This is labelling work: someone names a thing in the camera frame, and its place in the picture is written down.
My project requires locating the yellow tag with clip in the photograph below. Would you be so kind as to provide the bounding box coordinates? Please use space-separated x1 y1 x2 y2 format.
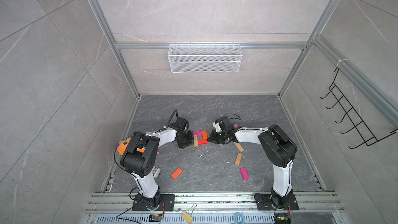
181 203 197 224

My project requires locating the white wire mesh basket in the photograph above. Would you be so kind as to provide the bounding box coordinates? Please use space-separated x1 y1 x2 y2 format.
167 44 243 73

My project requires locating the tape roll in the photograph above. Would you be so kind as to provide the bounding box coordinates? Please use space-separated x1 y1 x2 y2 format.
233 212 245 224

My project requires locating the black wire hook rack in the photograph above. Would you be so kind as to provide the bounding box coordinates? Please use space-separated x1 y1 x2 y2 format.
319 67 398 150

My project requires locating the orange block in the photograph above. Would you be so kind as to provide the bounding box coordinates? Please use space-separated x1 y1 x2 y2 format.
202 131 207 140
171 168 183 179

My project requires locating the magenta block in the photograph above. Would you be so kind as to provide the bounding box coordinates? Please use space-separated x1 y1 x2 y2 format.
240 168 250 180
193 131 203 136

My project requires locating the orange plush toy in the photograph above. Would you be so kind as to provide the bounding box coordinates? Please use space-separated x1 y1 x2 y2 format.
117 136 160 157

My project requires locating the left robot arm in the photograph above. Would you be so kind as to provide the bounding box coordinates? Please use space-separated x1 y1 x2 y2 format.
114 110 194 209

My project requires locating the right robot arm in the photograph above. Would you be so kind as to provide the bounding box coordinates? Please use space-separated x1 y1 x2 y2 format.
209 116 298 209

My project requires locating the red block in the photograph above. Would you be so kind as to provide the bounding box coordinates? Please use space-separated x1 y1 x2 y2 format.
198 139 208 145

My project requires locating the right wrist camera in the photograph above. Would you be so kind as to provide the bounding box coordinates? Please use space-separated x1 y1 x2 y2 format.
212 121 222 133

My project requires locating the wooden block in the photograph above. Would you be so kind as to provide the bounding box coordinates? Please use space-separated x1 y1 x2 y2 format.
234 142 244 152
235 152 243 166
194 135 199 147

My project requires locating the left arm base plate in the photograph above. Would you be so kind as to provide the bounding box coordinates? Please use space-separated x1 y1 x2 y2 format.
132 194 175 211

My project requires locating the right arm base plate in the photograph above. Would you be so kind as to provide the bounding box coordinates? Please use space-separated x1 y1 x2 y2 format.
254 192 300 211

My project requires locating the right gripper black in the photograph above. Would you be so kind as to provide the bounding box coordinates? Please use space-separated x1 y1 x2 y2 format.
207 130 228 145

